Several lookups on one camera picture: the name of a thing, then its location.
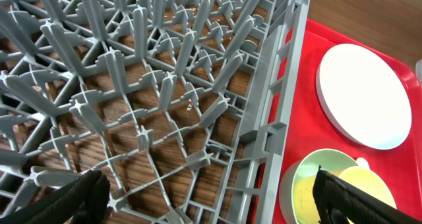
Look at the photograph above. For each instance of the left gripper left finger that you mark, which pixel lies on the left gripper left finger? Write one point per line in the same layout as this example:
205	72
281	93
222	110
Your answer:
82	201

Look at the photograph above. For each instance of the yellow cup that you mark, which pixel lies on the yellow cup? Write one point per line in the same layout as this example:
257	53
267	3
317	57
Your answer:
364	179

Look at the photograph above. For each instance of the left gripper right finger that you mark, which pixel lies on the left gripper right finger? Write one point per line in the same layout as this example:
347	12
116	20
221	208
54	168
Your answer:
337	201

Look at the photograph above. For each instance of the grey dishwasher rack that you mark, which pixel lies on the grey dishwasher rack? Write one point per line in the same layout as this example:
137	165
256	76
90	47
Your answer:
184	105

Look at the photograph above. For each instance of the red plastic tray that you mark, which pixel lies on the red plastic tray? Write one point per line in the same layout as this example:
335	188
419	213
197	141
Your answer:
309	129

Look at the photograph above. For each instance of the large light blue plate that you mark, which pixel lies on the large light blue plate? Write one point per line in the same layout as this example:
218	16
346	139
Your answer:
363	97

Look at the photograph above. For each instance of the green saucer plate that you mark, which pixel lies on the green saucer plate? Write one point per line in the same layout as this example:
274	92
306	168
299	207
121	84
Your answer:
327	159

